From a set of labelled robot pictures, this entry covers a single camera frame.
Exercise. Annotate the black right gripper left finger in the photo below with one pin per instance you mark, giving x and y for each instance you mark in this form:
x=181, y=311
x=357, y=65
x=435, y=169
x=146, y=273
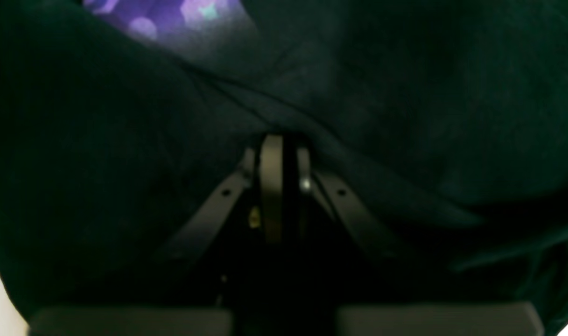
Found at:
x=260, y=173

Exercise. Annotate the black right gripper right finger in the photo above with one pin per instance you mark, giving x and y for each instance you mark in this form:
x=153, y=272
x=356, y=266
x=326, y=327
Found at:
x=319, y=203

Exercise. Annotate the black t-shirt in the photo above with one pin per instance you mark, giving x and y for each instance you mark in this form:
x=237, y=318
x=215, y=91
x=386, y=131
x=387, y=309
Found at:
x=447, y=118

